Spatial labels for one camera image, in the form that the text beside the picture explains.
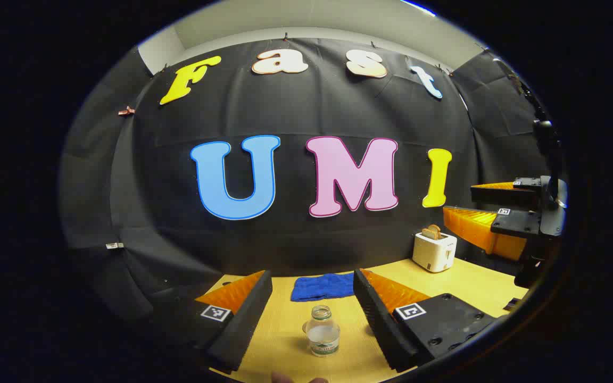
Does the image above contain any black backdrop cloth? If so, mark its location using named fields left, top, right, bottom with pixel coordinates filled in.
left=59, top=37, right=557, bottom=320

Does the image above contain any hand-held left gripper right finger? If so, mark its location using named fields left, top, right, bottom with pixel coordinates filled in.
left=353, top=269, right=497, bottom=373

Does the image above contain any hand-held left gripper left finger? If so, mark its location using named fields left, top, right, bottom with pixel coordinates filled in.
left=147, top=270, right=274, bottom=373

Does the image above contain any blue folded towel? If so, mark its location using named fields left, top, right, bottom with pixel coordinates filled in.
left=291, top=273, right=356, bottom=302

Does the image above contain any clear plastic water bottle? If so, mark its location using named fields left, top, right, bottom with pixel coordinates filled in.
left=302, top=305, right=341, bottom=357

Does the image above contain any white toaster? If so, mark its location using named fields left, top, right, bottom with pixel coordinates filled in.
left=412, top=232, right=457, bottom=273

